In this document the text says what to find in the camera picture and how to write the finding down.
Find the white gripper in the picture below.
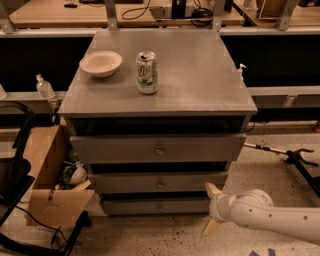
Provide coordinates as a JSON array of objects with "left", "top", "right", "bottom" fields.
[{"left": 203, "top": 182, "right": 238, "bottom": 236}]

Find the small white pump bottle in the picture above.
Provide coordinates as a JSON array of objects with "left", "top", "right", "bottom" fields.
[{"left": 237, "top": 63, "right": 247, "bottom": 81}]

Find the grey bottom drawer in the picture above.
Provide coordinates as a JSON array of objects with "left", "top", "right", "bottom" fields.
[{"left": 101, "top": 198, "right": 209, "bottom": 216}]

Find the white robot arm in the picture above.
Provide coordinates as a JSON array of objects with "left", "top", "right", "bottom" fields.
[{"left": 203, "top": 182, "right": 320, "bottom": 245}]

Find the white bowl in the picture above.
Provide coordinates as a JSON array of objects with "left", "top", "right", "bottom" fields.
[{"left": 79, "top": 51, "right": 122, "bottom": 78}]

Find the brown cardboard box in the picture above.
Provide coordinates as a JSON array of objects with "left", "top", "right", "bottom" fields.
[{"left": 25, "top": 126, "right": 94, "bottom": 227}]

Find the grey top drawer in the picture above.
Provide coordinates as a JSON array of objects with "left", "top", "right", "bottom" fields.
[{"left": 70, "top": 134, "right": 246, "bottom": 164}]

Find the black cable on floor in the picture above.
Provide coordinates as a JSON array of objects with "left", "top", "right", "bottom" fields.
[{"left": 13, "top": 203, "right": 83, "bottom": 252}]

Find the black monitor stand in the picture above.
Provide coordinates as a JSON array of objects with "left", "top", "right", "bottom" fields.
[{"left": 171, "top": 0, "right": 186, "bottom": 19}]

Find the grey middle drawer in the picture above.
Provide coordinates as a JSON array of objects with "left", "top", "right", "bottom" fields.
[{"left": 89, "top": 171, "right": 227, "bottom": 194}]

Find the clear sanitizer bottle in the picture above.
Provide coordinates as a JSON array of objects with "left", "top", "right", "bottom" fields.
[{"left": 36, "top": 74, "right": 55, "bottom": 100}]

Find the grey drawer cabinet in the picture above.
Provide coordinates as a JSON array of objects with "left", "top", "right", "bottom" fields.
[{"left": 59, "top": 29, "right": 257, "bottom": 203}]

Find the black cable on desk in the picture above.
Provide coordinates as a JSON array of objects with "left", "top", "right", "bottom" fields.
[{"left": 121, "top": 0, "right": 152, "bottom": 21}]

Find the white cup in box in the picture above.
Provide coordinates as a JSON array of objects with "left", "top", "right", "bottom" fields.
[{"left": 70, "top": 163, "right": 87, "bottom": 186}]

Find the black chair frame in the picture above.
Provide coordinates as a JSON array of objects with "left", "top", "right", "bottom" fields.
[{"left": 0, "top": 101, "right": 35, "bottom": 226}]

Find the grey drawer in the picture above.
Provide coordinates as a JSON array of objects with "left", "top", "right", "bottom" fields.
[
  {"left": 101, "top": 198, "right": 209, "bottom": 216},
  {"left": 70, "top": 134, "right": 246, "bottom": 164},
  {"left": 89, "top": 171, "right": 227, "bottom": 194}
]

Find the green white soda can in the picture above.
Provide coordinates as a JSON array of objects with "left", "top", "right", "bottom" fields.
[{"left": 136, "top": 51, "right": 158, "bottom": 94}]

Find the silver black pole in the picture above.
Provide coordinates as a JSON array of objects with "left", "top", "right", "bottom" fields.
[{"left": 244, "top": 143, "right": 287, "bottom": 155}]

